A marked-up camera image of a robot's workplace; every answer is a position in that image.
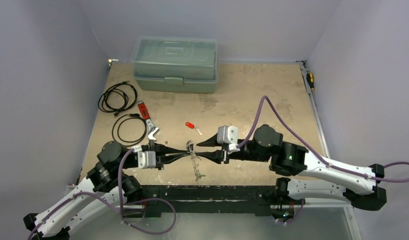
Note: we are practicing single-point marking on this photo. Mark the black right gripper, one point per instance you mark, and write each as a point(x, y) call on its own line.
point(223, 149)

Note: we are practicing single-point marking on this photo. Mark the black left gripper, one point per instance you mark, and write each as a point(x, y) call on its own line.
point(161, 150)

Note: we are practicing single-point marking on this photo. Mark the key with red tag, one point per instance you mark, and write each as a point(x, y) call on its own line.
point(194, 127)

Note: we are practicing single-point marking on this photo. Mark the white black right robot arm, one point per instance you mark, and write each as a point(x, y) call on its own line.
point(303, 174)

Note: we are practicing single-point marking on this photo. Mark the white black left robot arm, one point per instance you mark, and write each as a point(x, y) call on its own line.
point(105, 186)

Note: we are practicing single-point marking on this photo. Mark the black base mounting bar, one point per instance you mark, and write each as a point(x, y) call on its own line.
point(259, 200)

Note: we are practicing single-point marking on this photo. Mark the green plastic toolbox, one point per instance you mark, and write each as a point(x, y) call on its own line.
point(176, 64)

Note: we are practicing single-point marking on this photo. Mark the yellow black screwdriver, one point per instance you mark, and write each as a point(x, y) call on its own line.
point(310, 81)

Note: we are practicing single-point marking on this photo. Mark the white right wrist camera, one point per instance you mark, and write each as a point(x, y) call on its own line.
point(227, 137)

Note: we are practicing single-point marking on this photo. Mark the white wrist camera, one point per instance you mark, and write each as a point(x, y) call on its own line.
point(146, 159)
point(227, 137)

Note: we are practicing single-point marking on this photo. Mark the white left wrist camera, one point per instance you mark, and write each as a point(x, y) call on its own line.
point(146, 159)

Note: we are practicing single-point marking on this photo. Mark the red handled adjustable wrench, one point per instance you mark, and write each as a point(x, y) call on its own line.
point(151, 128)

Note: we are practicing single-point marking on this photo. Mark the aluminium frame rail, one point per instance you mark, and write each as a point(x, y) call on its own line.
point(351, 222)

